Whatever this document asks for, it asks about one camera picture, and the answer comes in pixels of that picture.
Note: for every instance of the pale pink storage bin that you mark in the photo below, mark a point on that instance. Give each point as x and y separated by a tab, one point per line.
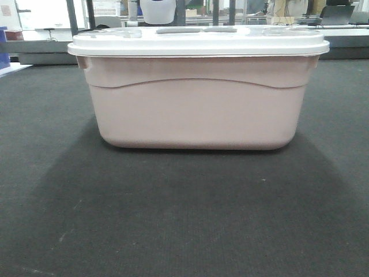
248	103

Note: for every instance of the grey lid handle latch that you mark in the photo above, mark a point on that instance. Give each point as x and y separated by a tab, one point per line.
173	30

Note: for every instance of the white bin lid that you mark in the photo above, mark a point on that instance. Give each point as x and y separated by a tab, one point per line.
214	41

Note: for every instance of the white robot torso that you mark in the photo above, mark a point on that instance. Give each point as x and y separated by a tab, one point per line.
158	12

